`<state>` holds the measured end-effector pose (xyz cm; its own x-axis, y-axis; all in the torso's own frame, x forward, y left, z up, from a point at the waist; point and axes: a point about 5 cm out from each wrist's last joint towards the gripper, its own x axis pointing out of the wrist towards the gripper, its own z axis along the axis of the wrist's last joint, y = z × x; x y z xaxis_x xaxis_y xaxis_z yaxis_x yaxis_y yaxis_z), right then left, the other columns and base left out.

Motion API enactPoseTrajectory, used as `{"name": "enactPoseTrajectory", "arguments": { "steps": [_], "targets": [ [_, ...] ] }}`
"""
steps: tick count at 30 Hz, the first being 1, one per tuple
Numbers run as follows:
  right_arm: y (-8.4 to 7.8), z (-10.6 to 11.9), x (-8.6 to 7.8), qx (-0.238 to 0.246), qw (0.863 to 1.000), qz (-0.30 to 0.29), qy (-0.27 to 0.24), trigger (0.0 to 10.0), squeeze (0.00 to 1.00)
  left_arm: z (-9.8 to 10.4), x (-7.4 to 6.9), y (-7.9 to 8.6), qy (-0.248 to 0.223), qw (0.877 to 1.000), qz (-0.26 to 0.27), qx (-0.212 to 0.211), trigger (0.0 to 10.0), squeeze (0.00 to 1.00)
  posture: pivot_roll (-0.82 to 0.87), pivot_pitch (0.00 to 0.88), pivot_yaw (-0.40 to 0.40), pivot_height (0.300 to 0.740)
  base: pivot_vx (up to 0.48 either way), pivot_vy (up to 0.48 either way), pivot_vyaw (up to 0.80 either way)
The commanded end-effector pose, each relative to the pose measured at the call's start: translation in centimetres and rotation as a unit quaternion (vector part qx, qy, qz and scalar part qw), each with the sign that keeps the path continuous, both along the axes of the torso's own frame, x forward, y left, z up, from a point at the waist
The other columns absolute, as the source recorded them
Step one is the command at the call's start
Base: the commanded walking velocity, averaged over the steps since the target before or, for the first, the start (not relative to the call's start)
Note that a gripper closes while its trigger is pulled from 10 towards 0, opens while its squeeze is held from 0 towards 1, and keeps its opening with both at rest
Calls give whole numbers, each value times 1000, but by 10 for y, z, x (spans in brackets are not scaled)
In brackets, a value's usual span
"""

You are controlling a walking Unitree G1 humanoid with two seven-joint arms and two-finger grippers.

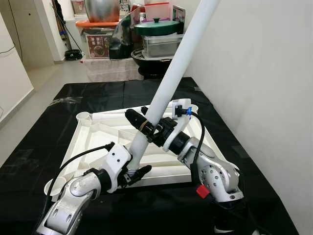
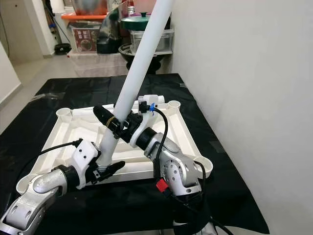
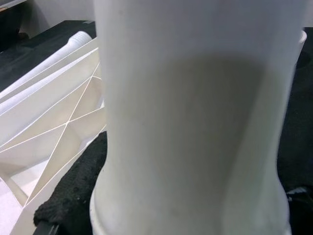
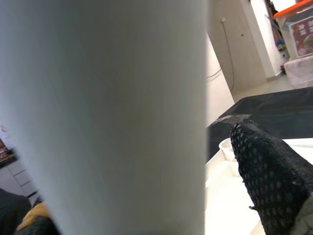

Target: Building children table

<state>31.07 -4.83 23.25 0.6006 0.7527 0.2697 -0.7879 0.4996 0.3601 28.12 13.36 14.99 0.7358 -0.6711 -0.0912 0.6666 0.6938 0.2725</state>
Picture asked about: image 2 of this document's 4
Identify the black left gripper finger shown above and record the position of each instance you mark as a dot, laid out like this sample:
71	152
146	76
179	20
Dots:
111	169

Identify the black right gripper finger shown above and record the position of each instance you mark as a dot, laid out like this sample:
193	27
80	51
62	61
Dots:
105	116

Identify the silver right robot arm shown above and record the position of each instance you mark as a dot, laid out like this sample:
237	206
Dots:
176	166

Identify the yellow rubber band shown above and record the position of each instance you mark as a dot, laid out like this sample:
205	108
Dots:
111	122

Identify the white plastic table top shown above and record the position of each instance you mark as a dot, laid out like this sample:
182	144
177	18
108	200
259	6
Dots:
78	142

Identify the bench with white lace cloth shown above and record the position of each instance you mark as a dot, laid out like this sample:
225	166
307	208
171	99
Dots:
98	64

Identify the black round wok stand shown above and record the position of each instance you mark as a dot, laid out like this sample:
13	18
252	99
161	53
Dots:
134	61

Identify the crinkled clear tape strip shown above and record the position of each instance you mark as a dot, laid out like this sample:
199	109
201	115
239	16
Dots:
44	96

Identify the black floor mop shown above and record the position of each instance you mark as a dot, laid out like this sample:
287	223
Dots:
62	49

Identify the black plastic bag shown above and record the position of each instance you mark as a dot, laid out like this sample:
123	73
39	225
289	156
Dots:
108	36

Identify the clear plastic container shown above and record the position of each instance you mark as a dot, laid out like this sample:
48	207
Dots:
161	41

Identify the green pot with lid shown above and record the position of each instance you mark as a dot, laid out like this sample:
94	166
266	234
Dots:
133	22

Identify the steel pot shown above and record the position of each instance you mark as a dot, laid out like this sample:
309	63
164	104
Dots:
87	6

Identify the white box with pink lid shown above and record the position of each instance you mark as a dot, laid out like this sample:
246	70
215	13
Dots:
142	6

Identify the black table cloth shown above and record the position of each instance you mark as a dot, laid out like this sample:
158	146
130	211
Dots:
225	205

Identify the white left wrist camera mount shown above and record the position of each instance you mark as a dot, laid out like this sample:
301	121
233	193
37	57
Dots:
84	161

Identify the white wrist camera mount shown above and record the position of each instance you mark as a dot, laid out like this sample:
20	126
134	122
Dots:
84	161
155	99

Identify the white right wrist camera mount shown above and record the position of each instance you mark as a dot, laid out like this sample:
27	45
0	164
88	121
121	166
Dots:
155	99

